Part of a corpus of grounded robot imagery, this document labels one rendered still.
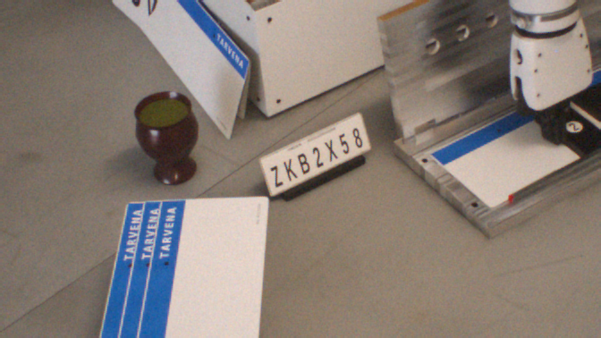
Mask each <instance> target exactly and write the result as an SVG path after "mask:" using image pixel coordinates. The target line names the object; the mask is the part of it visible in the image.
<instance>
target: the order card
mask: <svg viewBox="0 0 601 338"><path fill-rule="evenodd" d="M369 150H371V145H370V142H369V138H368V134H367V130H366V127H365V124H364V121H363V118H362V115H361V113H358V114H355V115H352V116H350V117H348V118H346V119H344V120H342V121H340V122H338V123H335V124H333V125H331V126H329V127H327V128H324V129H323V130H320V131H317V132H315V133H313V134H311V135H309V136H307V137H305V138H303V139H300V140H298V141H295V142H293V143H292V144H290V145H287V146H285V148H281V149H279V150H277V151H276V152H274V153H272V154H270V155H268V156H264V157H262V158H260V159H259V162H260V165H261V168H262V171H263V174H264V176H265V179H266V182H267V187H268V190H269V193H270V195H271V196H272V197H273V196H275V195H277V194H279V193H281V192H283V191H285V190H289V189H291V188H293V187H295V186H297V185H299V184H301V183H302V182H304V181H306V180H307V179H309V178H311V177H313V176H315V175H318V174H320V173H323V172H325V171H327V170H329V169H331V168H333V167H335V166H337V165H339V164H341V163H343V162H346V161H348V160H350V159H352V158H354V157H356V156H359V155H361V154H363V153H365V152H367V151H369Z"/></svg>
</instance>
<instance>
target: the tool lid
mask: <svg viewBox="0 0 601 338"><path fill-rule="evenodd" d="M579 5H580V17H581V19H582V23H583V26H584V29H585V31H586V35H588V43H589V48H590V55H591V56H593V55H596V54H597V53H598V52H599V45H600V44H601V0H579ZM490 12H494V14H495V19H494V22H493V23H492V24H491V25H490V26H487V25H486V23H485V21H486V17H487V15H488V14H489V13H490ZM461 25H464V26H465V28H466V32H465V34H464V36H463V37H462V38H460V39H457V37H456V31H457V29H458V28H459V27H460V26H461ZM377 28H378V33H379V38H380V44H381V49H382V55H383V59H384V65H385V74H386V80H387V85H389V90H390V95H391V100H392V106H393V110H394V120H395V126H396V131H397V135H398V136H400V137H402V138H404V139H406V138H408V137H409V136H411V135H414V134H415V131H414V128H415V127H417V126H419V125H421V124H423V123H427V122H432V123H434V124H437V123H440V122H441V121H443V120H446V119H448V118H450V117H453V116H455V115H457V114H459V115H460V118H458V119H459V120H462V119H464V118H466V117H468V116H470V115H472V114H475V112H477V111H478V110H480V109H483V108H486V107H488V106H491V105H492V104H494V103H495V95H497V94H499V93H501V92H503V91H505V90H507V89H510V88H511V87H512V83H511V46H512V33H513V32H514V31H515V30H516V29H515V24H513V23H512V20H511V9H510V0H415V1H413V2H411V3H408V4H406V5H404V6H401V7H399V8H397V9H394V11H392V12H390V13H386V14H384V15H382V16H379V17H377ZM431 38H435V39H436V48H435V50H434V51H433V52H432V53H429V54H428V53H427V43H428V41H429V40H430V39H431Z"/></svg>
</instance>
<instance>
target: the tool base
mask: <svg viewBox="0 0 601 338"><path fill-rule="evenodd" d="M591 62H592V72H595V71H597V70H599V69H601V44H600V45H599V52H598V53H597V54H596V55H593V56H591ZM517 105H518V100H515V99H514V97H513V94H512V88H510V89H507V90H505V91H503V92H501V93H499V94H497V95H495V103H494V104H492V105H491V106H488V107H486V108H483V109H480V110H478V111H477V112H475V114H472V115H470V116H468V117H466V118H464V119H462V120H459V119H458V118H460V115H459V114H457V115H455V116H453V117H450V118H448V119H446V120H443V121H441V122H440V123H437V124H434V123H431V124H429V123H423V124H421V125H419V126H417V127H415V128H414V131H415V134H414V135H411V136H409V137H408V138H406V139H404V138H399V139H397V140H395V141H394V153H395V154H396V155H397V156H398V157H399V158H400V159H401V160H402V161H403V162H404V163H405V164H407V165H408V166H409V167H410V168H411V169H412V170H413V171H414V172H415V173H417V174H418V175H419V176H420V177H422V178H423V179H424V180H425V181H427V183H428V184H429V185H430V186H431V187H432V188H433V189H434V190H436V191H437V192H438V193H439V194H440V195H441V196H442V197H443V198H444V199H446V200H447V201H448V202H449V203H450V204H451V205H453V206H454V207H455V208H457V209H458V210H459V211H460V212H461V213H462V215H463V216H464V217H465V218H467V219H468V220H469V221H470V222H471V223H472V224H473V225H474V226H475V227H477V228H478V229H479V230H480V231H482V232H483V233H484V234H485V235H486V236H487V237H488V238H489V239H492V238H494V237H495V236H496V235H498V234H500V233H502V232H505V231H506V230H508V229H511V228H513V227H514V226H516V225H518V224H520V223H522V222H524V221H526V220H528V219H529V218H531V217H532V216H534V215H538V214H540V213H541V211H543V210H545V209H547V208H549V207H551V206H552V205H554V204H556V203H558V202H560V201H562V200H563V199H567V198H568V197H570V196H572V195H573V194H575V193H577V192H579V191H581V190H584V189H585V188H587V187H588V186H591V185H593V184H595V183H596V182H599V181H601V157H600V158H598V159H596V160H594V161H592V162H589V163H587V164H586V165H583V166H582V167H580V168H578V169H576V170H574V171H573V172H571V173H568V174H566V175H564V176H562V177H560V178H558V179H557V181H555V182H552V183H550V184H548V185H546V186H545V187H544V188H542V189H540V190H536V191H534V192H532V193H530V194H529V195H528V196H526V197H524V198H522V199H519V200H517V201H516V202H514V203H512V202H511V201H509V200H506V201H505V202H503V203H501V204H500V205H498V206H496V207H489V206H488V205H486V204H485V203H484V202H483V201H482V200H480V199H478V198H477V197H476V196H475V195H474V194H473V193H472V192H470V191H469V190H468V189H467V188H466V187H465V186H463V185H462V184H461V183H460V181H459V180H458V179H456V178H455V177H454V176H453V175H452V174H450V173H448V172H447V171H446V170H445V169H444V168H443V167H442V166H441V165H440V164H439V163H438V162H437V161H436V160H434V159H433V158H432V157H431V153H433V152H435V151H437V150H438V149H440V148H443V147H444V146H445V145H447V144H449V143H451V142H454V141H456V140H457V139H460V138H462V137H464V136H466V135H468V134H470V133H472V132H474V131H476V130H478V129H480V128H483V127H485V126H487V125H489V124H490V123H493V122H495V121H497V120H499V119H501V118H503V117H505V116H506V115H508V114H511V113H512V112H514V111H516V110H517ZM422 159H427V160H428V162H427V163H423V162H422ZM472 203H477V204H478V206H477V207H473V206H472V205H471V204H472Z"/></svg>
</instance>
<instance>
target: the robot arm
mask: <svg viewBox="0 0 601 338"><path fill-rule="evenodd" d="M510 9H511V20H512V23H513V24H515V29H516V30H515V31H514V32H513V33H512V46H511V83H512V94H513V97H514V99H515V100H518V105H517V113H518V114H519V115H521V116H523V117H527V116H531V115H533V114H537V115H539V116H540V120H541V131H542V136H543V138H544V139H546V140H548V141H550V142H552V143H554V144H555V145H559V144H561V142H565V141H566V140H567V124H566V114H568V113H569V111H570V105H571V101H572V99H573V97H574V95H575V94H576V93H578V92H580V91H582V90H583V89H585V88H586V87H587V86H589V85H590V83H591V81H592V62H591V55H590V48H589V43H588V35H586V31H585V29H584V26H583V23H582V19H581V17H580V5H579V0H510Z"/></svg>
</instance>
